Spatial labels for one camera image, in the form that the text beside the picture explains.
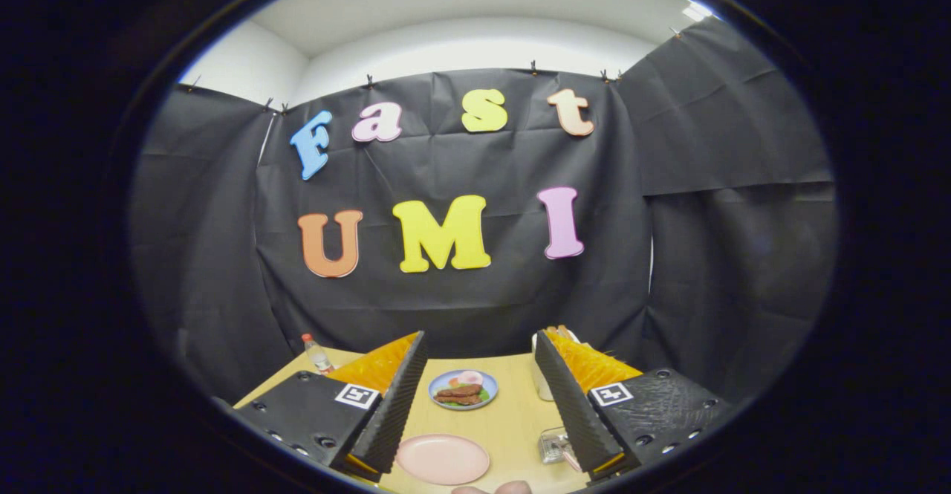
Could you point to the blue plate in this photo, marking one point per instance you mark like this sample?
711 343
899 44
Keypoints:
490 394

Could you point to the pink round food slice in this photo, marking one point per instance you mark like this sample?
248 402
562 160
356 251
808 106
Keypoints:
472 378

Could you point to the pink plate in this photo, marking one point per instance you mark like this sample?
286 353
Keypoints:
442 458

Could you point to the clear square tray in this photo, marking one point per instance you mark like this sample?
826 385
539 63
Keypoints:
552 446

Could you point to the brown sausage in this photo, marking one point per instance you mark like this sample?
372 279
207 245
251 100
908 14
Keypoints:
462 390
457 400

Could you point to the white toaster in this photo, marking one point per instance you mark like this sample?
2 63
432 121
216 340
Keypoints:
542 386

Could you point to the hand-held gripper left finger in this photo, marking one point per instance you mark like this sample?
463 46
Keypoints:
397 405

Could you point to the small ceiling light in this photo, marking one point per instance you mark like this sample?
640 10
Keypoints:
695 12

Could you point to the clear bottle with red cap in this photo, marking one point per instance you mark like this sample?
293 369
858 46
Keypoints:
318 356

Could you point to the row of black cloth clips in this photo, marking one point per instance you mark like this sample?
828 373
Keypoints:
533 69

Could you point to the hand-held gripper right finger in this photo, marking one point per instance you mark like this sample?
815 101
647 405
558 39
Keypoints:
572 405

